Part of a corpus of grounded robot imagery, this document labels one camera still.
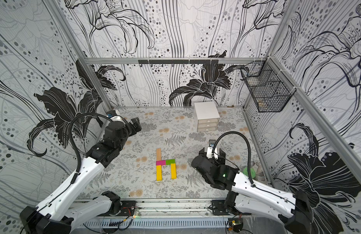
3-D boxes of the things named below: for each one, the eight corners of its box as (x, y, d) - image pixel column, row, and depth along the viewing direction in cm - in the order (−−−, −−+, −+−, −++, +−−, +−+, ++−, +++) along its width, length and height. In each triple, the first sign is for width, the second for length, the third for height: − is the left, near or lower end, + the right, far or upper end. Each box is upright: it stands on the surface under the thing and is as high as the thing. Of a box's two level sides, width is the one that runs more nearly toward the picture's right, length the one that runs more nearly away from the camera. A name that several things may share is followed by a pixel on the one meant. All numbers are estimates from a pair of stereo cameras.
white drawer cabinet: (195, 131, 105) (196, 119, 94) (193, 104, 123) (194, 92, 112) (216, 131, 105) (219, 119, 94) (211, 104, 123) (214, 92, 112)
